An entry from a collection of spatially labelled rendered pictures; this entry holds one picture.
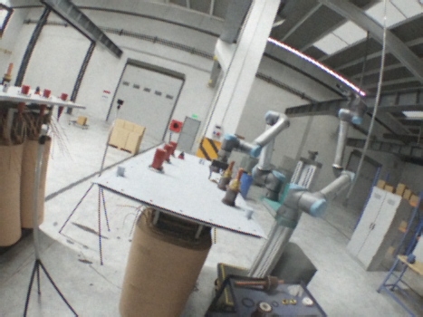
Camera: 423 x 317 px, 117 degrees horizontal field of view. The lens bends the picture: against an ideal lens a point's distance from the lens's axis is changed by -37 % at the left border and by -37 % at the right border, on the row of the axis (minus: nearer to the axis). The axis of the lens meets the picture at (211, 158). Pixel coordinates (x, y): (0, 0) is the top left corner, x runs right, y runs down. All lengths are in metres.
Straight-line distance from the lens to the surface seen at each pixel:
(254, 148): 1.47
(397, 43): 13.42
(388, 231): 5.55
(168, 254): 1.18
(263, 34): 7.55
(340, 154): 2.05
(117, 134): 7.80
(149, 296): 1.45
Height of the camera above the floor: 1.69
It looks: 7 degrees down
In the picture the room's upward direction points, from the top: 20 degrees clockwise
